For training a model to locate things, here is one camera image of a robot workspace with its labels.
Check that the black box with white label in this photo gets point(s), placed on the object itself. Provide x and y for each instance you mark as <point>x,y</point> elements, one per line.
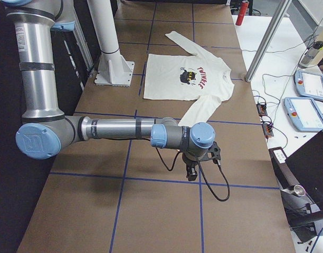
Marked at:
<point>284,175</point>

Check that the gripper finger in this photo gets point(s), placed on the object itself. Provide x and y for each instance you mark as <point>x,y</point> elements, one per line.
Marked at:
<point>189,173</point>
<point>193,173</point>

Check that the teach pendant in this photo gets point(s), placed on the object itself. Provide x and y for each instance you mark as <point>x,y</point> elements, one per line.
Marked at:
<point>304,114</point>
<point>309,84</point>

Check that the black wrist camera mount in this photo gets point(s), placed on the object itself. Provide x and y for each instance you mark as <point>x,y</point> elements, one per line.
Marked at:
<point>213,153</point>

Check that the far orange black adapter box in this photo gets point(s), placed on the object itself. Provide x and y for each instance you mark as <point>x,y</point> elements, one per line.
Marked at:
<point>262,109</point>

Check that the clear water bottle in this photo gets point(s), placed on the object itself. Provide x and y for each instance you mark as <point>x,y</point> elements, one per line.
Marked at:
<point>311,53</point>

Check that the black monitor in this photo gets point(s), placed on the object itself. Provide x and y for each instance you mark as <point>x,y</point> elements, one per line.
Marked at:
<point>306,164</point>

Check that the silver metal cup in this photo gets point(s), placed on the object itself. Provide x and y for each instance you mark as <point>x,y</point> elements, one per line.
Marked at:
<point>297,190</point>

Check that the orange black adapter box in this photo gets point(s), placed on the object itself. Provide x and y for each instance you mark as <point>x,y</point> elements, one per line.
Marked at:
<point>262,109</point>
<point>267,128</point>

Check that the far teach pendant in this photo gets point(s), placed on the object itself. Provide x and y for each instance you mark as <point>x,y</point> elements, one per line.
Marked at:
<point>309,84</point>

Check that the red cylinder bottle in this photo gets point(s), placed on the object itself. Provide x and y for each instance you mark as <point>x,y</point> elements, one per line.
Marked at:
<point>242,11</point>

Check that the near orange black adapter box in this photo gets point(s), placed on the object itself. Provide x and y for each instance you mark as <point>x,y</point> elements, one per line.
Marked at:
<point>267,128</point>

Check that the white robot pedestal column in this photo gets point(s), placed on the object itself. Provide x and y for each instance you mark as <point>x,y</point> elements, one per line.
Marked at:
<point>104,26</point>

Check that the cream long sleeve shirt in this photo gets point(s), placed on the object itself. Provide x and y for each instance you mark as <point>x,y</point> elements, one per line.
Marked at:
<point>200,77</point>

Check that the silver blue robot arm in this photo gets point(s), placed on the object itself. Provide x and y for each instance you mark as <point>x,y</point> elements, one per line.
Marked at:
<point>46,130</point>

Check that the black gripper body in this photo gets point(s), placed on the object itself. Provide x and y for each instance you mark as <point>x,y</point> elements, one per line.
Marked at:
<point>188,161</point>

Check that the near teach pendant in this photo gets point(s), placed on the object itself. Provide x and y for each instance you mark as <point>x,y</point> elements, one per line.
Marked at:
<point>304,114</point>

